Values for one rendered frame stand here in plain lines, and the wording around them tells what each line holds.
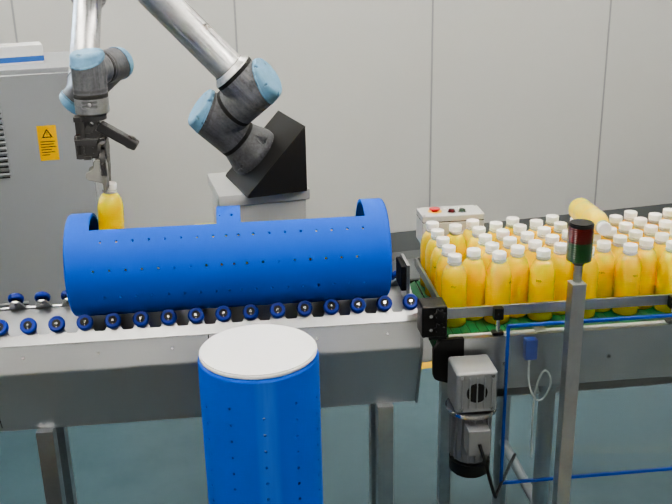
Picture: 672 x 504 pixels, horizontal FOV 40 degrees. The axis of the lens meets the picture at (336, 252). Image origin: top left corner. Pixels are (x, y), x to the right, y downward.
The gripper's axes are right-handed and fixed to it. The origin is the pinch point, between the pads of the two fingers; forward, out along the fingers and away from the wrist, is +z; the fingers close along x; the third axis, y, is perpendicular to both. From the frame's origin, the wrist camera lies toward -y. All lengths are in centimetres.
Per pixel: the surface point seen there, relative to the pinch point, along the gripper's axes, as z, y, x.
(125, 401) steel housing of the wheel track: 59, 0, 15
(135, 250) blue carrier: 13.3, -7.7, 17.6
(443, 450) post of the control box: 107, -101, -22
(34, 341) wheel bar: 37.8, 21.6, 17.3
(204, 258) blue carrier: 16.1, -25.6, 19.0
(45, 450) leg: 73, 24, 15
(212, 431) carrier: 43, -27, 63
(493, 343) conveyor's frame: 42, -103, 28
